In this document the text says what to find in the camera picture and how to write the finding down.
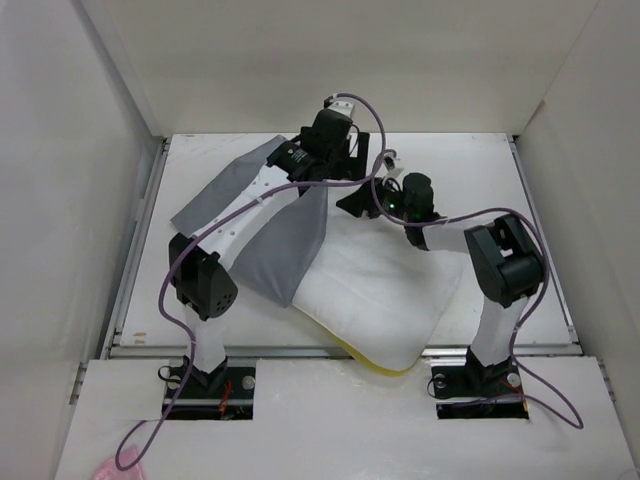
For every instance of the aluminium rail front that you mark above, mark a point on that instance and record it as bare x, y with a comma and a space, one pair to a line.
335, 352

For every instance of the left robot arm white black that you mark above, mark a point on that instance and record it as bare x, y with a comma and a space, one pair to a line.
210, 353

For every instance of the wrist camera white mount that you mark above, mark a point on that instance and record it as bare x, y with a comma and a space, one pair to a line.
393, 166
345, 107

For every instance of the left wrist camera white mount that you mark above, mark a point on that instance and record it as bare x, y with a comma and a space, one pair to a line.
345, 107

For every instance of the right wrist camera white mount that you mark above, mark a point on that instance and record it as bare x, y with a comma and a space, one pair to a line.
393, 166

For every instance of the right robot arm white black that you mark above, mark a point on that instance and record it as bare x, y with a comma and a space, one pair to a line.
508, 268

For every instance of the grey pillowcase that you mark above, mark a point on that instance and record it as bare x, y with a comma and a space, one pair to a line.
249, 226

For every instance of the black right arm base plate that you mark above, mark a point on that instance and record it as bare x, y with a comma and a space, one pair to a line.
458, 399

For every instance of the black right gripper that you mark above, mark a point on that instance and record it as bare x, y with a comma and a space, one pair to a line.
360, 199

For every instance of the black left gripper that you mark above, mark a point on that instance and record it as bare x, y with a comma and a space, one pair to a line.
351, 166

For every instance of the white pillow yellow edge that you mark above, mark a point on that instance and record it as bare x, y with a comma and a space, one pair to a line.
379, 297

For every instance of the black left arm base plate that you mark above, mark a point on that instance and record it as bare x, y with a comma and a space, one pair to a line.
227, 395

